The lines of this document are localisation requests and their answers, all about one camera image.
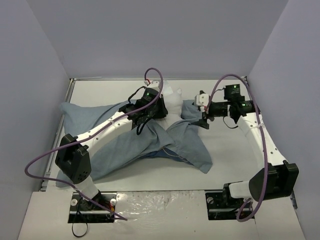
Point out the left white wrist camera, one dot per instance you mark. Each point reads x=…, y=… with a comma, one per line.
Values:
x=152, y=88

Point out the white pillow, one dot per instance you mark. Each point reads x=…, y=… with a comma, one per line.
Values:
x=173, y=103

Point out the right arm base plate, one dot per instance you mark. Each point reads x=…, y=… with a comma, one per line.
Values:
x=219, y=208

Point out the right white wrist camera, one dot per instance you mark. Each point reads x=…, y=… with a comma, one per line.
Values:
x=201, y=101

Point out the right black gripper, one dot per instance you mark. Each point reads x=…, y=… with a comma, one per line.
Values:
x=205, y=114

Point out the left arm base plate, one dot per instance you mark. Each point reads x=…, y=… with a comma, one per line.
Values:
x=83, y=211

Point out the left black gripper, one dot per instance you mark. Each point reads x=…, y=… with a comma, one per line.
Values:
x=162, y=107

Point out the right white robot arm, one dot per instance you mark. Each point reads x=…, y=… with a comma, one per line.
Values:
x=276, y=177

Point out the blue pillowcase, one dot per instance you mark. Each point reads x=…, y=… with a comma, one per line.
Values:
x=180, y=142

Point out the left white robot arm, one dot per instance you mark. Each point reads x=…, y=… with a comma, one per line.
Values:
x=75, y=153

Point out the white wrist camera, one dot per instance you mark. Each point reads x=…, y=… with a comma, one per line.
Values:
x=201, y=101
x=152, y=88

